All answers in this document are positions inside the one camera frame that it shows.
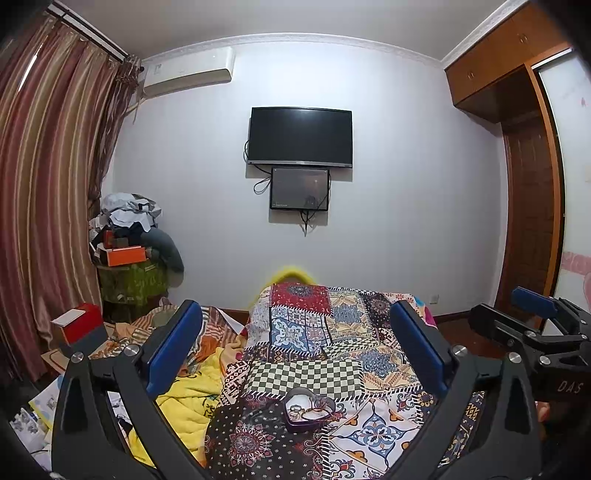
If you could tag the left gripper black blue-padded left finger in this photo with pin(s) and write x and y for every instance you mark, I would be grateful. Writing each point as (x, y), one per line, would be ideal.
(166, 349)

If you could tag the frosted sliding wardrobe door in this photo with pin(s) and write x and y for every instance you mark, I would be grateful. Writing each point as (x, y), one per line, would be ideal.
(567, 86)

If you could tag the large wall-mounted black television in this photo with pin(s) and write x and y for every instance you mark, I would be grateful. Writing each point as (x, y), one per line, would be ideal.
(300, 136)

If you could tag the grey white clothes pile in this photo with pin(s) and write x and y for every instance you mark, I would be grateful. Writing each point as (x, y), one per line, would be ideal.
(126, 215)

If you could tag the small wall-mounted black monitor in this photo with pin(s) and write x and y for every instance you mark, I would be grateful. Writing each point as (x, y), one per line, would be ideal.
(299, 189)

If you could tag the red box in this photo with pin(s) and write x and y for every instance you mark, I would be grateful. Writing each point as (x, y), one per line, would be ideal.
(76, 323)

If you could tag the right hand on gripper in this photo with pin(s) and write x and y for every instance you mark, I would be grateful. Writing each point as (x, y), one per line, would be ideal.
(543, 411)

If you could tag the purple heart-shaped jewelry box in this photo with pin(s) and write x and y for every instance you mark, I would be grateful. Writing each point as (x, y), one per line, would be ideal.
(304, 410)

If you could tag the orange box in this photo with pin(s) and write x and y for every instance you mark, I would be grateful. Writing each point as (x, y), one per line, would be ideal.
(125, 256)

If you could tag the green patterned covered stand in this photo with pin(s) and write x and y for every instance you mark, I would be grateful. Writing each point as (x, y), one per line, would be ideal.
(133, 284)

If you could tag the brown wooden wardrobe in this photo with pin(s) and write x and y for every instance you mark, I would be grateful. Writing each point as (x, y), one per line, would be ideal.
(494, 80)

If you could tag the striped brown curtain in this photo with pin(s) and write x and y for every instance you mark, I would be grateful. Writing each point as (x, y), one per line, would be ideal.
(63, 100)

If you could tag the colourful patchwork bedspread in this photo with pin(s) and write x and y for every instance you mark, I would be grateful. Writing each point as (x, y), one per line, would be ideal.
(380, 404)

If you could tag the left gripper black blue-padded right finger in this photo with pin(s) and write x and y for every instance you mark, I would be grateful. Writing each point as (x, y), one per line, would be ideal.
(426, 349)

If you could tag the striped brown patchwork cloth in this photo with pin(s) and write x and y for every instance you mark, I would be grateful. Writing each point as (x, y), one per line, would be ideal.
(221, 330)

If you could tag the yellow fleece blanket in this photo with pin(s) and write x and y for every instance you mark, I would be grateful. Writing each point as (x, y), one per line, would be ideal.
(218, 361)

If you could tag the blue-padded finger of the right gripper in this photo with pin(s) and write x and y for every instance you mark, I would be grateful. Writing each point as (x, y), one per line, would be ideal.
(511, 332)

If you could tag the white wall air conditioner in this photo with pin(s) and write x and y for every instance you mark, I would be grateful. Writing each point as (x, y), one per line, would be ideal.
(199, 69)

